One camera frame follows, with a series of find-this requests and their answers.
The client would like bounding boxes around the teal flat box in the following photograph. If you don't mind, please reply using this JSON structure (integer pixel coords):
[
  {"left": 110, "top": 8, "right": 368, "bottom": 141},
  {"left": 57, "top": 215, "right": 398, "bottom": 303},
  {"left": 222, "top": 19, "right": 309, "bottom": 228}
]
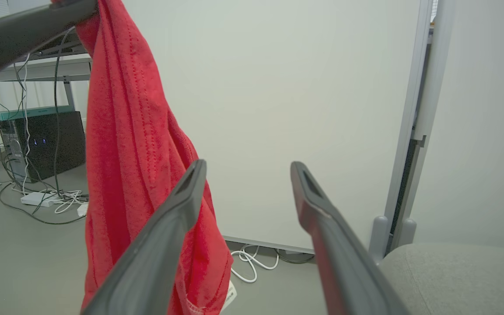
[{"left": 0, "top": 105, "right": 75, "bottom": 122}]

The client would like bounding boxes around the grey metal desk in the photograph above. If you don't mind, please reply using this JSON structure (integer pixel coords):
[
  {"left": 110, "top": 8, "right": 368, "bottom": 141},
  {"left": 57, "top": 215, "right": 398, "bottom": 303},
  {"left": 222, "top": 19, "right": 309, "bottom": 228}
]
[{"left": 0, "top": 42, "right": 93, "bottom": 186}]

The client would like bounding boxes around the grey fabric sofa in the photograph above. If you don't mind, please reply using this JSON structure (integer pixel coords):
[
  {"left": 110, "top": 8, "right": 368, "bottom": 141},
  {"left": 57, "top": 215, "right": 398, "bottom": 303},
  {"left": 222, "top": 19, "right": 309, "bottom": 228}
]
[{"left": 379, "top": 243, "right": 504, "bottom": 315}]

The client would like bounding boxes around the red knit clothing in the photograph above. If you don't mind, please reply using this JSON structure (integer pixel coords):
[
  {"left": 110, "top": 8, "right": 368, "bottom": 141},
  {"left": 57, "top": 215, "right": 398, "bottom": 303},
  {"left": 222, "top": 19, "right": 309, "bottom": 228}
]
[{"left": 51, "top": 0, "right": 234, "bottom": 315}]

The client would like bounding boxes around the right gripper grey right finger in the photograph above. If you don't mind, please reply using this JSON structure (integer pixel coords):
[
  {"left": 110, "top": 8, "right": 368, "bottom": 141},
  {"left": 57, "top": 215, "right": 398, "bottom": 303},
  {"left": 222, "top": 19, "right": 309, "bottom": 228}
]
[{"left": 290, "top": 161, "right": 411, "bottom": 315}]

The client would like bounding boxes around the black computer tower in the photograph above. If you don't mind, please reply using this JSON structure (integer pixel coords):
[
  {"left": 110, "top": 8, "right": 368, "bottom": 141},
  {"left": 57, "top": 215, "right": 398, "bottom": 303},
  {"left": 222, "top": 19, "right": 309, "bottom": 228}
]
[{"left": 0, "top": 111, "right": 87, "bottom": 182}]

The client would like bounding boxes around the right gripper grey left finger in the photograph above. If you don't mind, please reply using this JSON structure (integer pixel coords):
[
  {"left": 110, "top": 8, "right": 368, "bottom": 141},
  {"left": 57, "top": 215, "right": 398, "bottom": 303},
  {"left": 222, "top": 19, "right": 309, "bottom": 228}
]
[{"left": 80, "top": 159, "right": 208, "bottom": 315}]

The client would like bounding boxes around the black hanging cable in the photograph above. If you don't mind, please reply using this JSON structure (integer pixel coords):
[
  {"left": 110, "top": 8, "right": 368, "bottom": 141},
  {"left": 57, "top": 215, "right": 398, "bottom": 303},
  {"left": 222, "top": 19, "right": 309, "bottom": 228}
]
[{"left": 52, "top": 28, "right": 75, "bottom": 195}]

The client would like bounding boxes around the white power strip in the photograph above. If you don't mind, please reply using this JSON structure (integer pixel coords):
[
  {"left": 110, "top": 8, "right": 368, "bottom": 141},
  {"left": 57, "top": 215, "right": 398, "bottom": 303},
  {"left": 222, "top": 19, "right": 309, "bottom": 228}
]
[{"left": 20, "top": 191, "right": 62, "bottom": 207}]

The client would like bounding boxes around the white coiled cable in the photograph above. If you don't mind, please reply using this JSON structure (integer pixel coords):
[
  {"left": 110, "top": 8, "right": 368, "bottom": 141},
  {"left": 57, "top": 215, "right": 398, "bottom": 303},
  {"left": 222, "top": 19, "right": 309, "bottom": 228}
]
[{"left": 230, "top": 244, "right": 280, "bottom": 284}]

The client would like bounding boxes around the black cable under partition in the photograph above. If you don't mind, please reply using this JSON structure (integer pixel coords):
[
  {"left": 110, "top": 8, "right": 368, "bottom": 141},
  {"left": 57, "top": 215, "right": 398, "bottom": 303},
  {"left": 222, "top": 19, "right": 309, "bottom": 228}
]
[{"left": 276, "top": 248, "right": 316, "bottom": 264}]

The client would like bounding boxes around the black floor cable loop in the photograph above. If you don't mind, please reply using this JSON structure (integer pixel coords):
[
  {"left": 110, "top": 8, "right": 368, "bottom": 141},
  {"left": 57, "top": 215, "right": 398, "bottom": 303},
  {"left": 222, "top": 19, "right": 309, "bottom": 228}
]
[{"left": 0, "top": 182, "right": 87, "bottom": 226}]

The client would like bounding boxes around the light grey partition panel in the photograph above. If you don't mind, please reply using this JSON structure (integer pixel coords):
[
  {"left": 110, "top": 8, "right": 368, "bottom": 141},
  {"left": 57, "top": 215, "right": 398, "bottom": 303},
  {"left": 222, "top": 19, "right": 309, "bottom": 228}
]
[{"left": 392, "top": 0, "right": 504, "bottom": 252}]

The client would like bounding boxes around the white partition panel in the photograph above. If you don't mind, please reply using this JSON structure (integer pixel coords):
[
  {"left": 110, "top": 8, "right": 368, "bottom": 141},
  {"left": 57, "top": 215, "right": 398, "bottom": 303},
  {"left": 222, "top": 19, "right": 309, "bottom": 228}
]
[{"left": 121, "top": 0, "right": 434, "bottom": 254}]

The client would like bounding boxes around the white hanging cable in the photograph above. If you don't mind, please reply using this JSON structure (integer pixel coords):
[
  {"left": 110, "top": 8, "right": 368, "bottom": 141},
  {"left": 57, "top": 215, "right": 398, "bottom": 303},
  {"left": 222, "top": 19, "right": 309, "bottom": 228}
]
[{"left": 14, "top": 52, "right": 32, "bottom": 195}]

